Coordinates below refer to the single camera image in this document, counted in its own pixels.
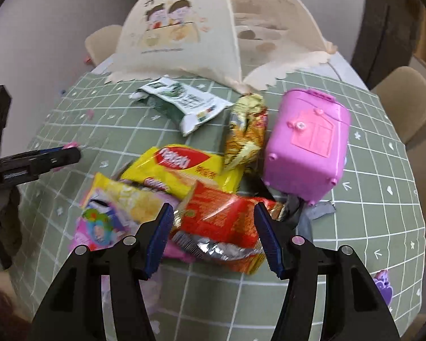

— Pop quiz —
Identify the green grid tablecloth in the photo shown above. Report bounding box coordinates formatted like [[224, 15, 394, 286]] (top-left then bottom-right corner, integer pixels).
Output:
[[9, 67, 426, 341]]

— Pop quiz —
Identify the black and grey torn wrapper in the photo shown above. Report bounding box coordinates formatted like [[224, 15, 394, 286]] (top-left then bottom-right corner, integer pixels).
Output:
[[256, 185, 336, 246]]

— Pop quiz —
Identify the beige chair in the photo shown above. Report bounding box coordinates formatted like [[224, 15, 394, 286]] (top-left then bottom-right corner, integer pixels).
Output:
[[84, 25, 123, 66], [371, 66, 426, 144]]

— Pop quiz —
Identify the cartoon printed mesh food cover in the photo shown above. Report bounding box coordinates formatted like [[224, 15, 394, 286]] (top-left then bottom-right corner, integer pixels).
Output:
[[105, 0, 338, 91]]

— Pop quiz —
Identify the yellow and pink snack packet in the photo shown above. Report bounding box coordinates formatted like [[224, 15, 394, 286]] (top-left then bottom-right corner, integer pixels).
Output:
[[69, 172, 189, 263]]

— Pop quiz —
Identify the purple toy carriage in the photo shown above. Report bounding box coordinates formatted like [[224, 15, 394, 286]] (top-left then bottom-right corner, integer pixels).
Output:
[[373, 270, 394, 308]]

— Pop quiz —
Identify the white plate with food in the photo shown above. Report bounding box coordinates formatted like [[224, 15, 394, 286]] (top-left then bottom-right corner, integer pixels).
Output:
[[234, 18, 292, 54]]

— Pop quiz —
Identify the gold crumpled snack wrapper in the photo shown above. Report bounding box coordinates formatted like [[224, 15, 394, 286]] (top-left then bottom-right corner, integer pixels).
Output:
[[223, 93, 270, 174]]

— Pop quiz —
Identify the person's left hand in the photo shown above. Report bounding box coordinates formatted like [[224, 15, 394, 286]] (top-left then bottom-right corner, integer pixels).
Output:
[[0, 185, 25, 271]]

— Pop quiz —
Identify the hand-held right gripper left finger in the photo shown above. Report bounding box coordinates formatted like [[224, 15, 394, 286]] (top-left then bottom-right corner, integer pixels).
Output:
[[30, 202, 174, 341]]

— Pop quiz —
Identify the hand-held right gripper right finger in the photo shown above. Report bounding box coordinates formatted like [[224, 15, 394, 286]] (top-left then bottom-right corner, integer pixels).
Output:
[[254, 202, 402, 341]]

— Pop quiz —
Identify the green and white snack packet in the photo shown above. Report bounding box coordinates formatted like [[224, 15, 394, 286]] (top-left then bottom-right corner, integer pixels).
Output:
[[130, 76, 235, 137]]

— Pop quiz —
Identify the dark red cloth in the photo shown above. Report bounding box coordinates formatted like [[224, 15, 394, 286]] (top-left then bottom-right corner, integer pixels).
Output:
[[0, 284, 32, 341]]

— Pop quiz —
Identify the pink plastic toy box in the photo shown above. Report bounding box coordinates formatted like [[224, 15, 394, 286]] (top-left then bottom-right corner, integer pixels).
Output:
[[263, 89, 352, 207]]

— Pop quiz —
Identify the yellow snack packet red label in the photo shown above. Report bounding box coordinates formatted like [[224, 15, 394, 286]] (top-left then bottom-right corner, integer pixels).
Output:
[[121, 145, 245, 203]]

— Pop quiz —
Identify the red snack packet silver lining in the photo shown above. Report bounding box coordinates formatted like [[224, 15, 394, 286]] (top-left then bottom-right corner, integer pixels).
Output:
[[172, 181, 288, 275]]

